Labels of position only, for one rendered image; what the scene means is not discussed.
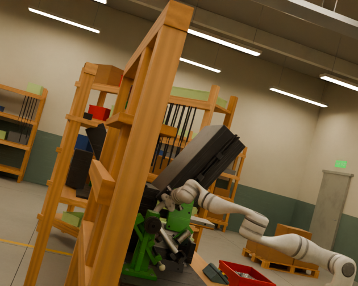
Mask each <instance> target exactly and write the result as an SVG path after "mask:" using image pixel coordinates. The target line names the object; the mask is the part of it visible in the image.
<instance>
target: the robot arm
mask: <svg viewBox="0 0 358 286"><path fill-rule="evenodd" d="M198 193H199V194H200V195H199V198H198V205H199V206H200V207H202V208H204V209H206V210H208V211H210V212H212V213H215V214H219V215H220V214H227V213H240V214H243V215H245V218H244V220H243V222H242V224H241V226H240V229H239V234H240V235H241V236H242V237H244V238H246V239H248V240H250V241H252V242H256V243H259V244H261V245H264V246H268V247H270V248H273V249H275V250H277V251H279V252H281V253H284V254H286V255H288V256H290V257H292V258H294V259H297V260H300V261H303V262H307V263H313V264H316V265H318V266H320V267H322V268H324V269H325V270H327V271H328V272H330V273H331V274H333V275H334V277H333V279H332V282H330V283H326V284H325V285H324V286H352V284H353V281H354V279H355V275H356V263H355V261H354V260H353V259H351V258H349V257H347V256H345V255H343V254H339V253H335V252H333V251H329V250H326V249H323V248H321V247H319V246H318V245H316V244H315V243H314V242H312V241H310V240H308V239H306V238H304V237H301V236H300V235H297V234H284V235H280V236H275V237H266V236H263V234H264V232H265V230H266V228H267V225H268V223H269V220H268V219H267V218H266V217H265V216H264V215H262V214H260V213H258V212H256V211H253V210H251V209H248V208H246V207H243V206H241V205H238V204H235V203H232V202H230V201H227V200H224V199H222V198H219V197H217V196H216V195H214V194H211V193H210V192H208V191H206V190H205V189H204V188H203V187H202V186H201V185H200V184H199V183H198V182H196V181H195V180H193V179H189V180H187V181H186V183H185V184H184V185H183V186H182V187H179V188H176V189H174V190H171V186H170V185H169V186H167V187H166V188H165V194H162V195H161V198H162V200H163V202H164V204H165V206H166V207H167V209H168V211H170V212H173V211H174V210H175V209H176V210H178V211H181V210H182V209H183V207H182V206H181V204H183V203H186V204H190V203H191V202H192V201H193V200H194V198H195V197H196V195H197V194H198Z"/></svg>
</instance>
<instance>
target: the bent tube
mask: <svg viewBox="0 0 358 286"><path fill-rule="evenodd" d="M164 207H166V206H165V204H164V202H163V201H162V202H160V203H158V205H157V206H156V207H155V208H154V211H156V212H160V211H161V209H162V208H164ZM158 234H159V235H160V236H161V237H162V239H163V241H164V242H165V244H166V245H167V247H168V248H169V249H170V251H171V252H172V253H173V254H176V253H177V252H178V250H177V249H176V247H175V245H174V244H173V243H172V241H171V240H170V239H169V237H168V236H167V234H166V233H165V232H164V230H163V229H162V228H161V229H160V231H159V232H158Z"/></svg>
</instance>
